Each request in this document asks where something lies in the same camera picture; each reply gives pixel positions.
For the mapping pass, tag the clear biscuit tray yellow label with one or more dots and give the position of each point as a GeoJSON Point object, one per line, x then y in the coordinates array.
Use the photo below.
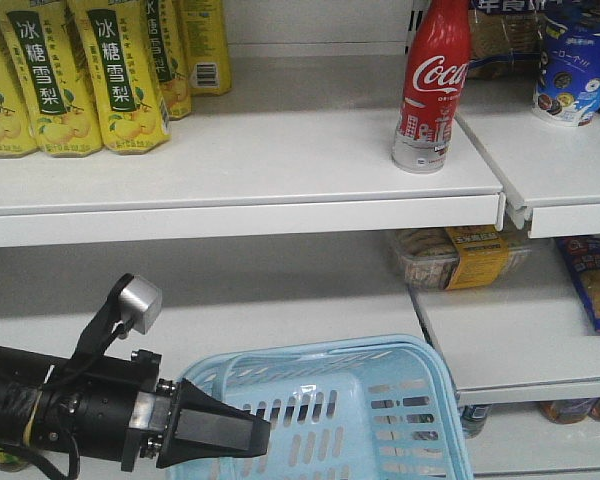
{"type": "Point", "coordinates": [452, 258]}

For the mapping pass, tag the white metal shelf unit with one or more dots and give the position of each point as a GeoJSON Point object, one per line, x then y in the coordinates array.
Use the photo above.
{"type": "Point", "coordinates": [263, 221]}

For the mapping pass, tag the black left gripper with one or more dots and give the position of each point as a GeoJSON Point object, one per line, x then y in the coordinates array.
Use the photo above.
{"type": "Point", "coordinates": [95, 407]}

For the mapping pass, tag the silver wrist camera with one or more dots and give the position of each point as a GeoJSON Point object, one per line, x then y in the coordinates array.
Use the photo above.
{"type": "Point", "coordinates": [140, 304]}

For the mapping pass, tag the red coca-cola aluminium bottle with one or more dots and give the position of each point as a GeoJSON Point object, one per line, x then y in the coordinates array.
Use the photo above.
{"type": "Point", "coordinates": [437, 65]}

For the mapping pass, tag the blue cookie cup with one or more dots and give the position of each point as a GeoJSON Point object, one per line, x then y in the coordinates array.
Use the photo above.
{"type": "Point", "coordinates": [567, 90]}

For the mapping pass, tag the light blue plastic basket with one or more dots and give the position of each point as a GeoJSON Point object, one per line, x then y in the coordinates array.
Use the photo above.
{"type": "Point", "coordinates": [380, 407]}

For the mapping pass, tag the biscuit pack blue label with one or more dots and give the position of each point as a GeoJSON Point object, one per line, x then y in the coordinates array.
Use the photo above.
{"type": "Point", "coordinates": [505, 38]}

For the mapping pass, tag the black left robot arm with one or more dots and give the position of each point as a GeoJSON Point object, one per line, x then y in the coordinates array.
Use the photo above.
{"type": "Point", "coordinates": [24, 376]}

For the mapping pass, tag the blue cracker bag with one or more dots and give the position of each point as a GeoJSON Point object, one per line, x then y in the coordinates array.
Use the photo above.
{"type": "Point", "coordinates": [581, 256]}

